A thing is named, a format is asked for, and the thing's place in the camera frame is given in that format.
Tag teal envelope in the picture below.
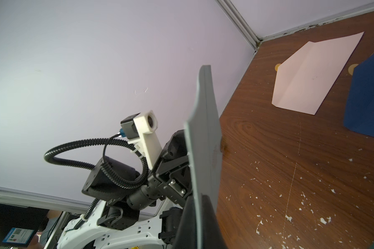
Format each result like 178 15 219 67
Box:
183 64 223 215

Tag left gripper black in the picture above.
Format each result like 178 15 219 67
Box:
148 130 192 207

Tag pink envelope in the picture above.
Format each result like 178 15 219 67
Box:
272 32 364 115

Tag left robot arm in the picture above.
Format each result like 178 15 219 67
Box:
44 130 192 244

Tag navy blue envelope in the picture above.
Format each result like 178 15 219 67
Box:
343 54 374 137

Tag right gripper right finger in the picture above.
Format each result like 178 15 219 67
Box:
202 195 228 249

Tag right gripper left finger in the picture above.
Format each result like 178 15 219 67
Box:
172 197 197 249

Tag dark monitor with label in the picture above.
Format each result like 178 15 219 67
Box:
0 203 49 248

